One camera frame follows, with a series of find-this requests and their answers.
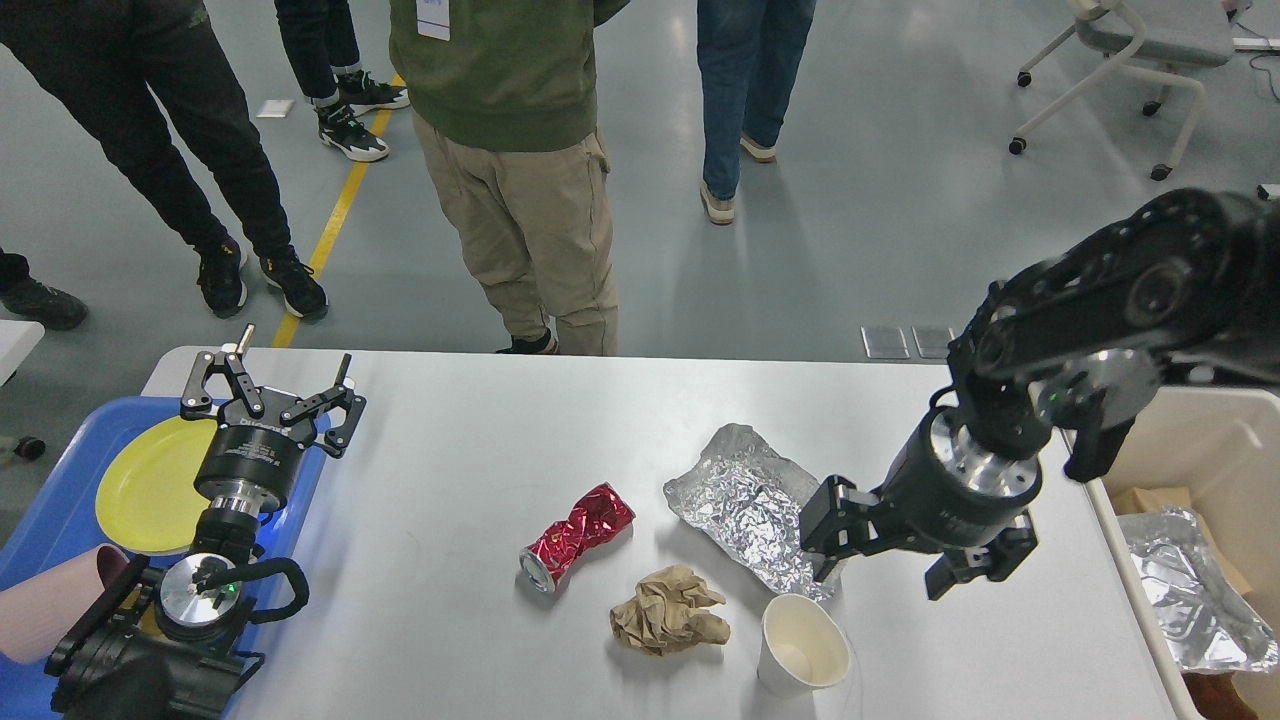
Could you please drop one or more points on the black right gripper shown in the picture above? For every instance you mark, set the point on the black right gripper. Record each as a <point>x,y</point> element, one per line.
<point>945,494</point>

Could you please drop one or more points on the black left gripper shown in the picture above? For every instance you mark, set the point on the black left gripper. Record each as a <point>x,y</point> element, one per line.
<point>252,457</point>

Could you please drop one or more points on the white paper cup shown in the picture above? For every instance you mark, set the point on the white paper cup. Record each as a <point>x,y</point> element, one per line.
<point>803,650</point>

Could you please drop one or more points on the yellow plastic plate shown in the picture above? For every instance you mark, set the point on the yellow plastic plate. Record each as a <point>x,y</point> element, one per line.
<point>147,501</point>

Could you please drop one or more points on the foil tray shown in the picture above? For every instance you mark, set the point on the foil tray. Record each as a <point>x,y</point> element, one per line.
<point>1208,626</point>
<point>748,499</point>

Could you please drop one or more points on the brown paper ball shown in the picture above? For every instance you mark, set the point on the brown paper ball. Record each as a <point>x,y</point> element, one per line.
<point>669,613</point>

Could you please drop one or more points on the crushed red can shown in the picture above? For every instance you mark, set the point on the crushed red can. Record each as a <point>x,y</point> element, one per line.
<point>595,519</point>

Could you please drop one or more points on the pink mug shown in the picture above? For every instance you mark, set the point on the pink mug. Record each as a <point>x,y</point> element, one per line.
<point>38,612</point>

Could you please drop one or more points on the large brown paper bag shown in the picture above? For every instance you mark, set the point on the large brown paper bag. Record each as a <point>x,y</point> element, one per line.
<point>1215,697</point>

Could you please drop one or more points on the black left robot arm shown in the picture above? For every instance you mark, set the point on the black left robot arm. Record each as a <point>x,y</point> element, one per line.
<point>164,641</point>

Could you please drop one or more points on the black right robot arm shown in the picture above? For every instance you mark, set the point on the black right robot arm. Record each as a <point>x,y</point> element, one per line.
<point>1081,343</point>

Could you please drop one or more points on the blue plastic tray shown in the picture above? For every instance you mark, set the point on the blue plastic tray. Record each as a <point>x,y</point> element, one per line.
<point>61,524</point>

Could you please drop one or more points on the white side table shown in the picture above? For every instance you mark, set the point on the white side table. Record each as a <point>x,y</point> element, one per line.
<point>17,340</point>

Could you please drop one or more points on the person dark shoes far left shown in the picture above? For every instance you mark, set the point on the person dark shoes far left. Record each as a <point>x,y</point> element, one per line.
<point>32,300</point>

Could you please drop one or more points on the beige plastic bin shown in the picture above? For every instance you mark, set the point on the beige plastic bin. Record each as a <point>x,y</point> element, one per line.
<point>1223,444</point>

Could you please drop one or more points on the person dark trousers black sneakers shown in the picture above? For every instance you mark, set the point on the person dark trousers black sneakers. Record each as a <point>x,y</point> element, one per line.
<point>321,46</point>

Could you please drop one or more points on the person black trousers black shoes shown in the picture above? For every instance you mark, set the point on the person black trousers black shoes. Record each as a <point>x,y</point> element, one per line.
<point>136,73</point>

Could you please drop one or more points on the person green sweater khaki trousers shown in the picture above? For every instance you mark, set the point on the person green sweater khaki trousers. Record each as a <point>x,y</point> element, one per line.
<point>504,97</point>

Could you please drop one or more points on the person blue jeans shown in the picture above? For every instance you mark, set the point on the person blue jeans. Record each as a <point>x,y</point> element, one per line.
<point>748,56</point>

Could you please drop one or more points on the grey office chair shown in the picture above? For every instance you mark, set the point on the grey office chair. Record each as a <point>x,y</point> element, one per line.
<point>1148,40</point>

